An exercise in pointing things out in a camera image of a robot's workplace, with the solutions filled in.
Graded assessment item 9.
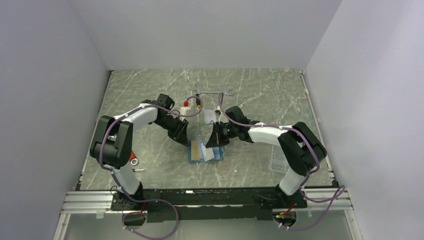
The silver credit card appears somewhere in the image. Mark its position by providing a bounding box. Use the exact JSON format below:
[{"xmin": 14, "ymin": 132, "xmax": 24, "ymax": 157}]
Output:
[{"xmin": 203, "ymin": 109, "xmax": 217, "ymax": 125}]

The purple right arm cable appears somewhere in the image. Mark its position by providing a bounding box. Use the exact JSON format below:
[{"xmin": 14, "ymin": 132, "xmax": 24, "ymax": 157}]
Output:
[{"xmin": 217, "ymin": 92, "xmax": 346, "ymax": 232}]

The single silver VIP card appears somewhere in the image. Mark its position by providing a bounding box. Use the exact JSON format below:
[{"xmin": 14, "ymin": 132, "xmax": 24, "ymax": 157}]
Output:
[{"xmin": 200, "ymin": 143, "xmax": 215, "ymax": 162}]

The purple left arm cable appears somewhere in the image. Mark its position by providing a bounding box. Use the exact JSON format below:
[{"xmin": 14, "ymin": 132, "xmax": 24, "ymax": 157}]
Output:
[{"xmin": 99, "ymin": 95, "xmax": 204, "ymax": 240}]

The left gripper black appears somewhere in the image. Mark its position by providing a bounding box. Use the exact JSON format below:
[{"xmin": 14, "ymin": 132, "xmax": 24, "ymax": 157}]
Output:
[{"xmin": 153, "ymin": 114, "xmax": 189, "ymax": 147}]

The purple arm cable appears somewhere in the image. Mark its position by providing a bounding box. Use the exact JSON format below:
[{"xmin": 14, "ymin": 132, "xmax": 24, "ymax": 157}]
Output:
[
  {"xmin": 99, "ymin": 95, "xmax": 204, "ymax": 240},
  {"xmin": 217, "ymin": 92, "xmax": 346, "ymax": 232}
]

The clear plastic screw box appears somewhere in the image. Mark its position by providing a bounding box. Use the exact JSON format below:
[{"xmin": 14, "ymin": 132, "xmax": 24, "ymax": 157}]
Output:
[{"xmin": 269, "ymin": 145, "xmax": 289, "ymax": 174}]

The aluminium frame rail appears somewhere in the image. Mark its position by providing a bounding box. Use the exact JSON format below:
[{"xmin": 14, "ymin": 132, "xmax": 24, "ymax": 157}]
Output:
[{"xmin": 52, "ymin": 187, "xmax": 364, "ymax": 240}]

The single gold credit card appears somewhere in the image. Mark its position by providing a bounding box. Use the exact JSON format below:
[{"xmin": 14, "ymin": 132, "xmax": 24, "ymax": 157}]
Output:
[{"xmin": 191, "ymin": 140, "xmax": 203, "ymax": 161}]

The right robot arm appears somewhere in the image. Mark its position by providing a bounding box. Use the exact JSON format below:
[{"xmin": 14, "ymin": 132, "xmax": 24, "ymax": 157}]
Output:
[{"xmin": 205, "ymin": 106, "xmax": 327, "ymax": 208}]

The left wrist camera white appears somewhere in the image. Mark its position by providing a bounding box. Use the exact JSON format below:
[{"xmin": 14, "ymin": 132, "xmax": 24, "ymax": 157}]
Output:
[{"xmin": 179, "ymin": 101, "xmax": 195, "ymax": 120}]

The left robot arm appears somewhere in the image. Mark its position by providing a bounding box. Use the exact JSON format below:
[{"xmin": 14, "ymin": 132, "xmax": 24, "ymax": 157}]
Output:
[{"xmin": 89, "ymin": 94, "xmax": 188, "ymax": 210}]

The silver open-end wrench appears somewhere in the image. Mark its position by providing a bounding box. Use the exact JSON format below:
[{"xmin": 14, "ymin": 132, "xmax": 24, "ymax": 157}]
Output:
[{"xmin": 193, "ymin": 88, "xmax": 235, "ymax": 96}]

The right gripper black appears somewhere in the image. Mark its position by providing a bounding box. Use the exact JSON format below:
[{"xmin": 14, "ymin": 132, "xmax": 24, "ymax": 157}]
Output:
[{"xmin": 205, "ymin": 122, "xmax": 238, "ymax": 149}]

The blue leather card holder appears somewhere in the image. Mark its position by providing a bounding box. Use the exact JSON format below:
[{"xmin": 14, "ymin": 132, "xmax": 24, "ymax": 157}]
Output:
[{"xmin": 188, "ymin": 140, "xmax": 224, "ymax": 164}]

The red adjustable wrench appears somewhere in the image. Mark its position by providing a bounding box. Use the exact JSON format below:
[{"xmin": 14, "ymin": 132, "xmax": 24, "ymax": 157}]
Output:
[{"xmin": 129, "ymin": 151, "xmax": 139, "ymax": 166}]

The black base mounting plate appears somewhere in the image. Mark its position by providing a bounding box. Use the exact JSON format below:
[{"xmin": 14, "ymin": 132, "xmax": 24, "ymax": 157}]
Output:
[{"xmin": 110, "ymin": 186, "xmax": 308, "ymax": 223}]

